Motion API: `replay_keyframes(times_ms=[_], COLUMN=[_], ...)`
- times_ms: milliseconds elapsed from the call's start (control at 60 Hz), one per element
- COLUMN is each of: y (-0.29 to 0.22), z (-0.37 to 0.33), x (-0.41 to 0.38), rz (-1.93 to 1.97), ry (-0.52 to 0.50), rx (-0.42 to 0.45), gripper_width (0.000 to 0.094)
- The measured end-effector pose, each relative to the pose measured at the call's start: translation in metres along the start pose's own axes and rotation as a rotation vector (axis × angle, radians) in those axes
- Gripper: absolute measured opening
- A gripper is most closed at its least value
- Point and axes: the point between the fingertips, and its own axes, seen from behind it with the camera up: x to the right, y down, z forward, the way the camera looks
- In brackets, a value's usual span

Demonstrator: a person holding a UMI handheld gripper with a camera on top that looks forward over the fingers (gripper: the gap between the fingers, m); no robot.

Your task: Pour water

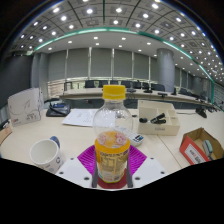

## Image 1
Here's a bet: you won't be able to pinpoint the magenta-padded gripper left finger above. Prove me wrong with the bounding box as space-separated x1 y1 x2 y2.
56 144 99 189

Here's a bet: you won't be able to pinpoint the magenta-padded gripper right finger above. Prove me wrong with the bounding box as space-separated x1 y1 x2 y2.
125 144 168 189

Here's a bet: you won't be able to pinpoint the yellow-capped clear drink bottle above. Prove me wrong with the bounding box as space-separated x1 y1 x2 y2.
92 84 134 184

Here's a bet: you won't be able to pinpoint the white remote control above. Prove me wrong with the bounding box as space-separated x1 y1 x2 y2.
128 132 145 148

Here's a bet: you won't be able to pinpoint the beige desk organizer tray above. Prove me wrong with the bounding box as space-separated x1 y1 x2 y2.
137 99 181 137

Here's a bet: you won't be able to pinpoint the white dotted ceramic mug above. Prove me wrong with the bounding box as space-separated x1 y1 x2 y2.
29 135 66 175

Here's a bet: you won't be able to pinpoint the white paper sheets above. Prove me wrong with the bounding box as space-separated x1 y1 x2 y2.
61 108 101 128

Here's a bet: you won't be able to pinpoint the black stapler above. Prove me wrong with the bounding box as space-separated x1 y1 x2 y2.
149 112 167 125

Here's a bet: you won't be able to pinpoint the red-sided open cardboard box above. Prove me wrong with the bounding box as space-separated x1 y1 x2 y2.
179 127 224 166

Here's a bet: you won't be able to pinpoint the black desk phone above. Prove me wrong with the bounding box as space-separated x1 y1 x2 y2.
45 101 72 118

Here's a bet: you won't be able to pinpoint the black office chairs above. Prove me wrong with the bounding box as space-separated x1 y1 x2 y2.
63 79 201 98

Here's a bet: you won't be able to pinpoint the black desktop microphone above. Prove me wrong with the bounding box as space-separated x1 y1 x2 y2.
194 106 208 119

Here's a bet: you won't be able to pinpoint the large white cardboard box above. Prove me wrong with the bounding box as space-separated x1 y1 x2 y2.
7 87 44 128

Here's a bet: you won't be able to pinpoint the ceiling lights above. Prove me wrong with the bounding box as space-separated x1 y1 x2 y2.
18 0 224 84

